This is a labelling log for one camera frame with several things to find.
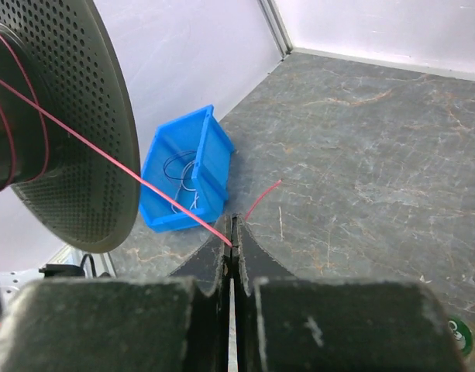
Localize red wire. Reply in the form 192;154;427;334
0;22;284;249

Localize blue plastic bin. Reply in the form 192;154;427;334
141;105;234;223

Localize left glass soda bottle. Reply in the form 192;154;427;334
448;316;473;357

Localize grey filament spool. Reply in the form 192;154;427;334
0;1;140;253

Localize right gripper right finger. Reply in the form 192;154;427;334
232;215;465;371

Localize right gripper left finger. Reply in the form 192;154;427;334
0;216;231;371

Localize white wire bundle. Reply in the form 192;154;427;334
162;150;203;214

